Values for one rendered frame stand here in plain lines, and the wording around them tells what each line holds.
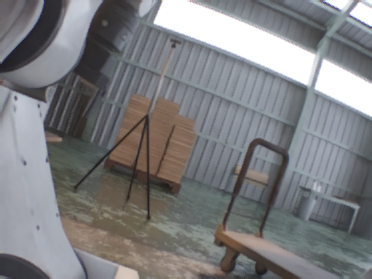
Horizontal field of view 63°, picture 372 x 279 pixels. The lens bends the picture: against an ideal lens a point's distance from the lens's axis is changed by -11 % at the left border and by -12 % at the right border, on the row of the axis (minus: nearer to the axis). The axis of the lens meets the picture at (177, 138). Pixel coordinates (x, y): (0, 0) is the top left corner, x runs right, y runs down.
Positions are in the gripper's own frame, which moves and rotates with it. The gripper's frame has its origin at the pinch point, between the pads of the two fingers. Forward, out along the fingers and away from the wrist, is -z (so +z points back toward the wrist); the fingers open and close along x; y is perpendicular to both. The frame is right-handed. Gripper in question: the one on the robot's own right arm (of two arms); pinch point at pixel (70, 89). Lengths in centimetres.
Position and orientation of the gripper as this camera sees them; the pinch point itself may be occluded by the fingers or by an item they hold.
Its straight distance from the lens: 65.5
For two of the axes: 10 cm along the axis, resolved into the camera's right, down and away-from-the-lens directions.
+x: -8.5, -5.2, -0.2
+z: 5.2, -8.5, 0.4
